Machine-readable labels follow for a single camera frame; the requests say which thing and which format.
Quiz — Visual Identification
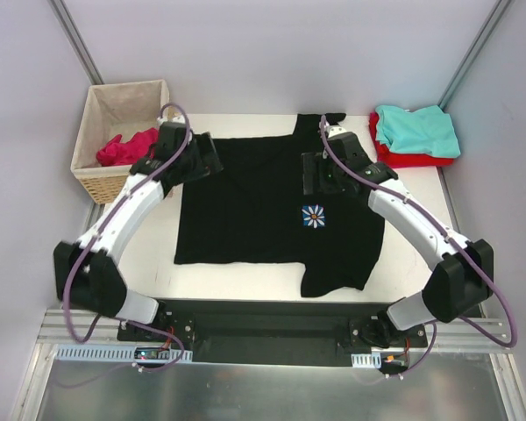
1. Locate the corner aluminium post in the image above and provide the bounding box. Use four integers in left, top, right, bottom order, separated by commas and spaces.
47, 0, 104, 85
437, 0, 515, 111

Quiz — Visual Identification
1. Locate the wicker basket with liner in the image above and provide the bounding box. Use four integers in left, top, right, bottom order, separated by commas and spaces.
70, 79, 170, 204

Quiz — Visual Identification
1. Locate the magenta t shirt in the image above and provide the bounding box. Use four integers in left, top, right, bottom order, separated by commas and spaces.
96, 128, 159, 167

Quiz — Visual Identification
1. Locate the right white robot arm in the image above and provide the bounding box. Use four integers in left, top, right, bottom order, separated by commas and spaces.
302, 126, 494, 348

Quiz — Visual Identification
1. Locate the teal folded t shirt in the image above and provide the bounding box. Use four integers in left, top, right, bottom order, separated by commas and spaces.
375, 105, 461, 159

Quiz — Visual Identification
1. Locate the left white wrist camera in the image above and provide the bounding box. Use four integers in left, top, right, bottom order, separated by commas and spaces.
157, 114, 185, 126

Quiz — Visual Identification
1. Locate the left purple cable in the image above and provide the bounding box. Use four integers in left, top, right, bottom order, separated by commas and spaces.
52, 103, 192, 389

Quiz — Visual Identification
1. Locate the grey cable duct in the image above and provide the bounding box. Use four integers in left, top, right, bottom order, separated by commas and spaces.
56, 345, 193, 364
351, 350, 411, 369

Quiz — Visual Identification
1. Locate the purple cable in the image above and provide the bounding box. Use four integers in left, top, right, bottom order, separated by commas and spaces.
52, 103, 192, 389
318, 114, 521, 382

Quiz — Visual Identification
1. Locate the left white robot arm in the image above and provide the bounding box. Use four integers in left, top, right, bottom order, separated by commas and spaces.
53, 121, 223, 341

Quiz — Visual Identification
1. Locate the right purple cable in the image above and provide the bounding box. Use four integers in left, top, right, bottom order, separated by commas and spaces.
318, 114, 521, 382

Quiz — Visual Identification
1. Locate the black t shirt with flower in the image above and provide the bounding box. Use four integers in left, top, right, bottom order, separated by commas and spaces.
174, 114, 385, 298

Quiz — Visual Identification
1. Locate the aluminium rail frame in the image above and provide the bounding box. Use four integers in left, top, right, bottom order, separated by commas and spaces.
37, 306, 512, 354

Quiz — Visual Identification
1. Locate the left grey cable duct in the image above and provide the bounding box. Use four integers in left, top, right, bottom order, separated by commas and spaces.
56, 345, 193, 364

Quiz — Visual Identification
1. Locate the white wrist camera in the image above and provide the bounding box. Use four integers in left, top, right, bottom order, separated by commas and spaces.
320, 122, 347, 139
157, 114, 185, 126

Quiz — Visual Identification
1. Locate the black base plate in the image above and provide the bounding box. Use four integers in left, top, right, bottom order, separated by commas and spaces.
116, 297, 437, 365

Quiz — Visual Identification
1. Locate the red folded t shirt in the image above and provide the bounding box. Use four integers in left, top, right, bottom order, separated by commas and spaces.
368, 111, 454, 168

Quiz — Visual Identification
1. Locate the left corner aluminium post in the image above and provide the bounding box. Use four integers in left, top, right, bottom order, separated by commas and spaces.
47, 0, 104, 85

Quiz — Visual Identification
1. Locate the right grey cable duct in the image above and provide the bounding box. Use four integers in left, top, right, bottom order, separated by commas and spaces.
351, 350, 411, 369

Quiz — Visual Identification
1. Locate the right corner aluminium post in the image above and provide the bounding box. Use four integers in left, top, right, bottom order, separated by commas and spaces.
437, 0, 515, 111

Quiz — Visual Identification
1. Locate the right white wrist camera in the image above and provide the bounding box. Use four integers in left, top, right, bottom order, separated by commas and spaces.
320, 122, 347, 139

